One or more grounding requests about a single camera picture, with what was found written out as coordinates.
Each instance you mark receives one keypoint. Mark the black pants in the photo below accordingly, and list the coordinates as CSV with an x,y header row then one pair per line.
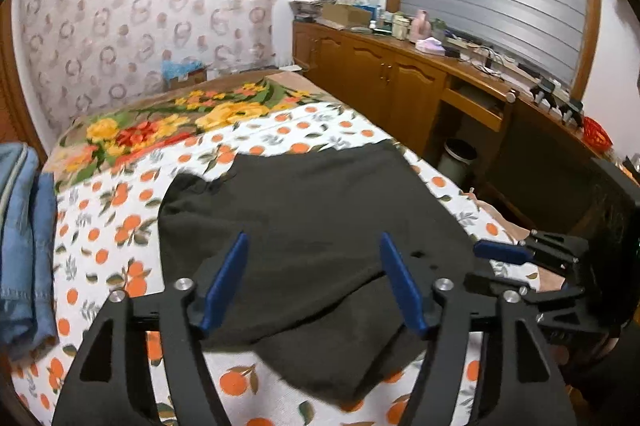
x,y
310,216

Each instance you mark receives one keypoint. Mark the orange fruit print bedsheet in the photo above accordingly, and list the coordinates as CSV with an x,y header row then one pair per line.
x,y
110,226

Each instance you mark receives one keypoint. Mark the brown cardboard box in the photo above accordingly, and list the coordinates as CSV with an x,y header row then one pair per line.
x,y
345,13

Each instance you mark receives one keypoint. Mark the stack of newspapers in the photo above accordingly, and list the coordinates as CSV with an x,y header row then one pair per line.
x,y
312,3

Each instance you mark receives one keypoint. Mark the pink bottle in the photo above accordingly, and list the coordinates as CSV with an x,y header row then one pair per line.
x,y
420,26

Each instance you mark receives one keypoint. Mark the red basket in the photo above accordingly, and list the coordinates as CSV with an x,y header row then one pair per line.
x,y
597,135

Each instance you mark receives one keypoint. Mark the pile of denim clothes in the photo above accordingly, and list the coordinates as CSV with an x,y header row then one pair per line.
x,y
22,246

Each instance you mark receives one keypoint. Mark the pink cloth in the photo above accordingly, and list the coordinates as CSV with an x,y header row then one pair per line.
x,y
430,46

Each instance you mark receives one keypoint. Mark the long wooden cabinet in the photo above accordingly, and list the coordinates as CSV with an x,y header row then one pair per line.
x,y
380,71

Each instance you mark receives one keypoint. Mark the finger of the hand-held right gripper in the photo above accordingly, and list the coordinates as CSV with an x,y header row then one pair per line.
x,y
500,251
492,284

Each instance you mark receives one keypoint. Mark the cardboard box with blue bags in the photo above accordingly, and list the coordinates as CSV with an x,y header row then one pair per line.
x,y
182,73

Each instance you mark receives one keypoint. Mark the grey waste bin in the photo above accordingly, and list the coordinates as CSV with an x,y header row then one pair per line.
x,y
457,158

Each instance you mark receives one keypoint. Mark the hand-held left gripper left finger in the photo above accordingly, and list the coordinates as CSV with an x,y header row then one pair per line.
x,y
227,286

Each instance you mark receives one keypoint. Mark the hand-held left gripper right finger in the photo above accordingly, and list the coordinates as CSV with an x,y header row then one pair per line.
x,y
402,286

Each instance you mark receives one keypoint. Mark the floral blanket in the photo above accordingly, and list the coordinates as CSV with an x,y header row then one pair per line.
x,y
150,126

